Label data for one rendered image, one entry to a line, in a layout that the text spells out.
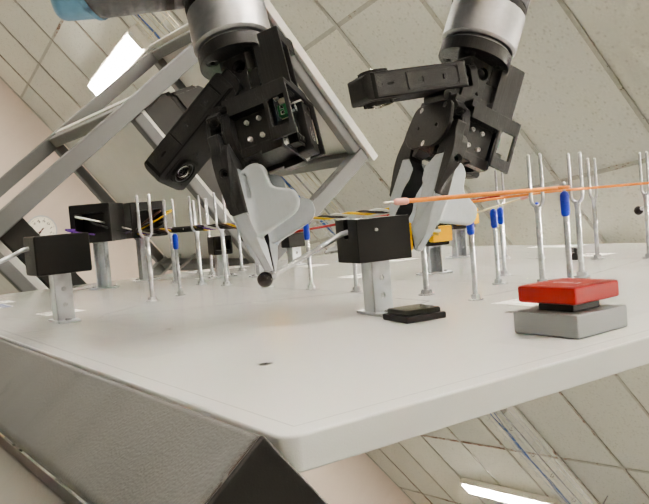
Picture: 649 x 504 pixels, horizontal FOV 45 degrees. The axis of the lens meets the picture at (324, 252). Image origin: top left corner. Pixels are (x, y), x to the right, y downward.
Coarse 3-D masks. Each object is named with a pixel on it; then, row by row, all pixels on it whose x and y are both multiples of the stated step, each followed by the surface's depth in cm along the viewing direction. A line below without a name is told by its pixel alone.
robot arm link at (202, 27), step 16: (208, 0) 70; (224, 0) 70; (240, 0) 70; (256, 0) 71; (192, 16) 71; (208, 16) 70; (224, 16) 69; (240, 16) 69; (256, 16) 70; (192, 32) 71; (208, 32) 69; (224, 32) 69
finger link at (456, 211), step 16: (432, 160) 73; (432, 176) 72; (464, 176) 74; (432, 192) 71; (464, 192) 73; (416, 208) 73; (432, 208) 71; (448, 208) 72; (464, 208) 73; (416, 224) 72; (432, 224) 71; (464, 224) 73; (416, 240) 72
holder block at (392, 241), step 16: (336, 224) 73; (352, 224) 70; (368, 224) 70; (384, 224) 70; (400, 224) 71; (352, 240) 70; (368, 240) 70; (384, 240) 71; (400, 240) 71; (352, 256) 70; (368, 256) 70; (384, 256) 71; (400, 256) 71
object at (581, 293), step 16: (528, 288) 55; (544, 288) 54; (560, 288) 53; (576, 288) 52; (592, 288) 53; (608, 288) 54; (544, 304) 55; (560, 304) 53; (576, 304) 52; (592, 304) 55
